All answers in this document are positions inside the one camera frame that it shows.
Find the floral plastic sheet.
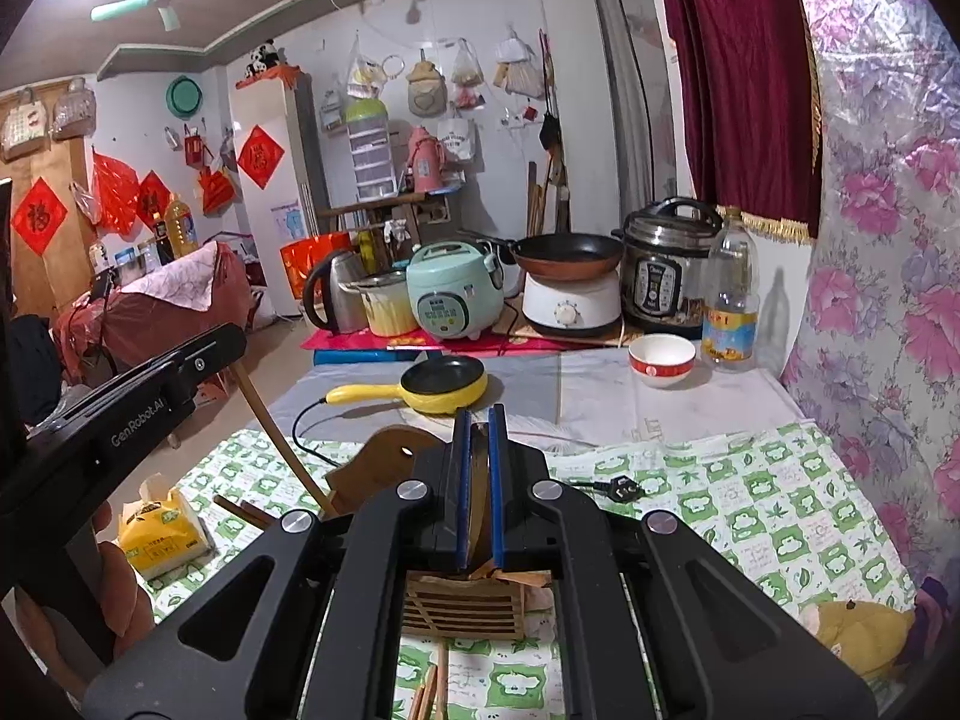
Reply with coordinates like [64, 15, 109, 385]
[780, 0, 960, 691]

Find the single wooden chopstick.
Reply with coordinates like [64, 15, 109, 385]
[237, 366, 332, 517]

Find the purple cloth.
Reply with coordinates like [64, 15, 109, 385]
[916, 576, 950, 620]

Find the white tote bag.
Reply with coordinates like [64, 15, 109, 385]
[437, 116, 477, 162]

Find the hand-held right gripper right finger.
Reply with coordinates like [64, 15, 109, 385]
[487, 405, 878, 720]

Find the green round basin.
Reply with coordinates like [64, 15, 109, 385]
[166, 75, 202, 117]

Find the red cloth cover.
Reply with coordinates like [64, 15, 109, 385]
[51, 240, 256, 391]

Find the small red diamond paper decoration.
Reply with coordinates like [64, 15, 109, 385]
[137, 171, 172, 220]

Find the yellow woven hanging bag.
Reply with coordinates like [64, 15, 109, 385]
[407, 52, 443, 117]

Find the straw hanging bag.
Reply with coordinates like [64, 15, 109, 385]
[493, 26, 545, 97]

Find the red mat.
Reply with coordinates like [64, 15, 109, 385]
[301, 326, 646, 357]

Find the white electric hot plate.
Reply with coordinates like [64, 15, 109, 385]
[521, 270, 623, 337]

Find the person's left hand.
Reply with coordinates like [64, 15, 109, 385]
[94, 501, 157, 644]

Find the wooden chopstick holder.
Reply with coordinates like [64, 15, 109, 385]
[328, 426, 552, 643]

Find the plastic drawer unit green top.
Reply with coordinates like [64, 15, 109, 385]
[345, 97, 397, 202]

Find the large yellow oil bottle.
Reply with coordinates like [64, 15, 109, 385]
[163, 193, 200, 256]

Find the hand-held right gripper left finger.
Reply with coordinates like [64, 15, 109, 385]
[82, 409, 473, 720]

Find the red and white bowl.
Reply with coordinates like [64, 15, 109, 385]
[628, 334, 697, 389]

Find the cream pot with lid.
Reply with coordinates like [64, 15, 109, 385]
[352, 274, 419, 337]

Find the beige hanging handbag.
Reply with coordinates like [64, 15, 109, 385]
[0, 88, 50, 160]
[51, 77, 98, 142]

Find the red plastic bag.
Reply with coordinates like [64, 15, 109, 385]
[91, 152, 140, 233]

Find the mustard fleece mitten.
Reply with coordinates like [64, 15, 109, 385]
[799, 600, 916, 683]

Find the green checkered tablecloth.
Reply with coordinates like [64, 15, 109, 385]
[150, 420, 920, 720]

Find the red gift bag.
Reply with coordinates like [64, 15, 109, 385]
[280, 234, 353, 312]

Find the clear hanging plastic bag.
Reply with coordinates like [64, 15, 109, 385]
[450, 37, 485, 110]

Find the clear bottle yellow label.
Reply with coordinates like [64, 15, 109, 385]
[701, 206, 760, 374]

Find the white refrigerator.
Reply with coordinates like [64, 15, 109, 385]
[232, 79, 331, 316]

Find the mint green rice cooker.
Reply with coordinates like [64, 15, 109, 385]
[406, 240, 505, 342]

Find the dark red curtain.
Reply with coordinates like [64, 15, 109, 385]
[652, 0, 826, 241]

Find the black power plug cable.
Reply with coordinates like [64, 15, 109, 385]
[551, 474, 646, 503]

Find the steel electric kettle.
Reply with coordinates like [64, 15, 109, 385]
[304, 249, 368, 335]

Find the grey table cover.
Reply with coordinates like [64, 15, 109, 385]
[266, 341, 807, 458]

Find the bunch of wooden chopsticks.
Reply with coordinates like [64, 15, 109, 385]
[214, 493, 451, 720]

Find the silver black pressure cooker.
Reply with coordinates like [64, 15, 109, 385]
[621, 197, 725, 331]

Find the yellow mini frying pan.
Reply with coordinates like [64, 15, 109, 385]
[326, 356, 488, 415]

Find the black pan power cable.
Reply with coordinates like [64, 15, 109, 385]
[292, 399, 340, 470]

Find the white pink patterned cloth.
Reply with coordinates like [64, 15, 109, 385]
[120, 244, 230, 312]

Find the copper frying pan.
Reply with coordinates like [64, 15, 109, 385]
[459, 229, 625, 282]

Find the panda plush toy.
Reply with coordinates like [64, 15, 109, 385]
[244, 41, 282, 80]

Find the yellow tissue box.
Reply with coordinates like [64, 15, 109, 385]
[116, 474, 215, 582]

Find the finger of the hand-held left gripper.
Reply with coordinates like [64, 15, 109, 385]
[112, 322, 248, 401]

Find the pink thermos flask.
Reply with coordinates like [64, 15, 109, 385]
[405, 126, 443, 194]

